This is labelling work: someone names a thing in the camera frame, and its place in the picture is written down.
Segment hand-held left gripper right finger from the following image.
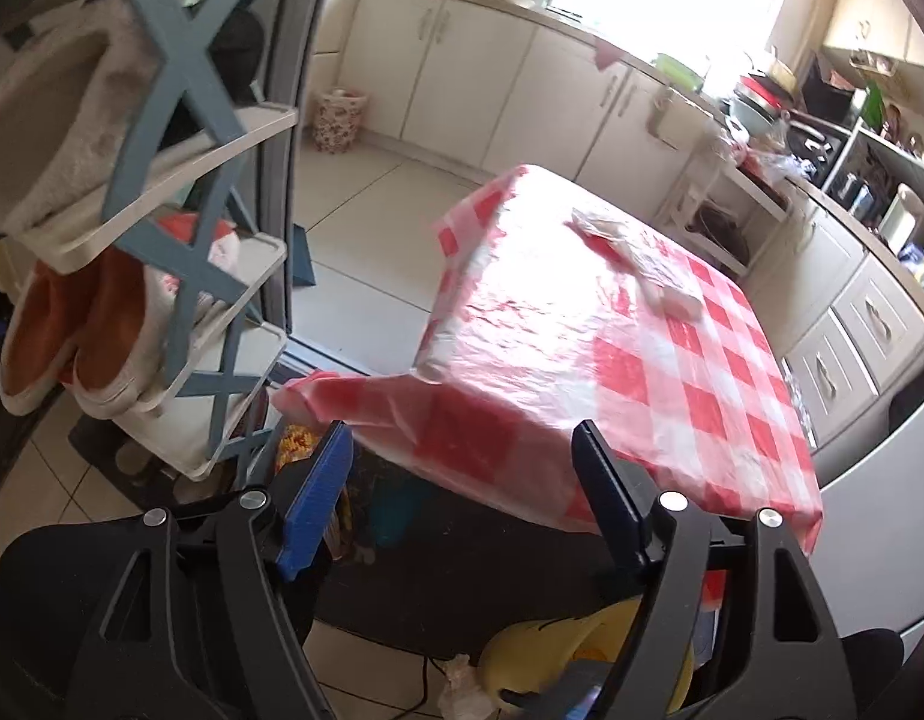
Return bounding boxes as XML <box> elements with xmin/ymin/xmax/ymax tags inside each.
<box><xmin>571</xmin><ymin>420</ymin><xmax>857</xmax><ymax>720</ymax></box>

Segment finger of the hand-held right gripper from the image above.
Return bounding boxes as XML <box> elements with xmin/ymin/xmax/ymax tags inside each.
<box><xmin>498</xmin><ymin>656</ymin><xmax>610</xmax><ymax>715</ymax></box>

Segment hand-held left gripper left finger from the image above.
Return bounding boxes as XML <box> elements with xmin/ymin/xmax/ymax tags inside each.
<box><xmin>48</xmin><ymin>420</ymin><xmax>356</xmax><ymax>720</ymax></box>

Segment yellow plastic bucket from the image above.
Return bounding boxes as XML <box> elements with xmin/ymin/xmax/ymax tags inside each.
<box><xmin>477</xmin><ymin>596</ymin><xmax>697</xmax><ymax>718</ymax></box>

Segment person's left crocheted slipper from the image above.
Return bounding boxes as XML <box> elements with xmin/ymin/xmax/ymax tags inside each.
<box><xmin>276</xmin><ymin>424</ymin><xmax>355</xmax><ymax>563</ymax></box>

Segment white crumpled paper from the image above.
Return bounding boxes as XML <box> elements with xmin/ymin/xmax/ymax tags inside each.
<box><xmin>436</xmin><ymin>652</ymin><xmax>502</xmax><ymax>720</ymax></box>

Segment red checkered plastic tablecloth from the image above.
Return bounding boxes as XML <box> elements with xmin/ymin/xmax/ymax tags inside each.
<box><xmin>271</xmin><ymin>163</ymin><xmax>824</xmax><ymax>557</ymax></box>

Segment blue dustpan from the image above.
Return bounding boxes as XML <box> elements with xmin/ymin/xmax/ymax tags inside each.
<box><xmin>289</xmin><ymin>223</ymin><xmax>317</xmax><ymax>290</ymax></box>

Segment orange slipper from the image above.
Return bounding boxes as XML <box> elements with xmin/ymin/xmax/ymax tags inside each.
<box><xmin>0</xmin><ymin>259</ymin><xmax>95</xmax><ymax>417</ymax></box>
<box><xmin>70</xmin><ymin>247</ymin><xmax>164</xmax><ymax>410</ymax></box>

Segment white refrigerator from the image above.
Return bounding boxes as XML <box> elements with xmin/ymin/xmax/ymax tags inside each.
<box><xmin>807</xmin><ymin>358</ymin><xmax>924</xmax><ymax>640</ymax></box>

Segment red and white slipper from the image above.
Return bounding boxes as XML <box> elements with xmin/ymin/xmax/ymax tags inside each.
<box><xmin>158</xmin><ymin>211</ymin><xmax>242</xmax><ymax>316</ymax></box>

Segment black pan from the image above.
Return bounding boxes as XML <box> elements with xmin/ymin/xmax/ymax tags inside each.
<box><xmin>691</xmin><ymin>206</ymin><xmax>752</xmax><ymax>260</ymax></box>

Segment white drawer cabinet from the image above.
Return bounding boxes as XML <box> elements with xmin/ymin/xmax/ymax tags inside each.
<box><xmin>738</xmin><ymin>193</ymin><xmax>924</xmax><ymax>452</ymax></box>

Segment person's right leg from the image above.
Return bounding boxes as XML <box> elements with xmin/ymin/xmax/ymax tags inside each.
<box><xmin>841</xmin><ymin>626</ymin><xmax>907</xmax><ymax>720</ymax></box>

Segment white corner shelf trolley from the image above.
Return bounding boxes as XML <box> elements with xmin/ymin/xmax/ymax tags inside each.
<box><xmin>655</xmin><ymin>141</ymin><xmax>794</xmax><ymax>280</ymax></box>

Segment floral waste bin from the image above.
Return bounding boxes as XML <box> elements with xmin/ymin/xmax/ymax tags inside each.
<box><xmin>312</xmin><ymin>88</ymin><xmax>370</xmax><ymax>155</ymax></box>

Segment white hanging door bin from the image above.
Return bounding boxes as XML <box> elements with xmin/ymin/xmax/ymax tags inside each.
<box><xmin>652</xmin><ymin>86</ymin><xmax>697</xmax><ymax>148</ymax></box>

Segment white and blue shoe rack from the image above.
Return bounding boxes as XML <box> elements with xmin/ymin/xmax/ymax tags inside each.
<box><xmin>0</xmin><ymin>0</ymin><xmax>340</xmax><ymax>482</ymax></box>

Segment stack of bowls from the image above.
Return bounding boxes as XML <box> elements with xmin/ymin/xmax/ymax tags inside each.
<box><xmin>728</xmin><ymin>73</ymin><xmax>791</xmax><ymax>137</ymax></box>

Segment green bowl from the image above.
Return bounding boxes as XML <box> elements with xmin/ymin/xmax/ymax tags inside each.
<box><xmin>653</xmin><ymin>52</ymin><xmax>707</xmax><ymax>80</ymax></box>

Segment white base cabinets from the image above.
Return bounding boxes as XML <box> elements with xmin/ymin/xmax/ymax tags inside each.
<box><xmin>308</xmin><ymin>0</ymin><xmax>722</xmax><ymax>220</ymax></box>

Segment white fluffy slippers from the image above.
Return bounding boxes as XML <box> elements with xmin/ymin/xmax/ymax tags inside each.
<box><xmin>0</xmin><ymin>0</ymin><xmax>172</xmax><ymax>235</ymax></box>

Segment white upper cabinets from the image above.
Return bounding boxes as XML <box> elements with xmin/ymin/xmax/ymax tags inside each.
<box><xmin>822</xmin><ymin>0</ymin><xmax>924</xmax><ymax>73</ymax></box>

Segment grey sliding door frame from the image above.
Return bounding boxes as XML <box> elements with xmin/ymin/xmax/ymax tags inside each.
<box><xmin>241</xmin><ymin>0</ymin><xmax>337</xmax><ymax>385</ymax></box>

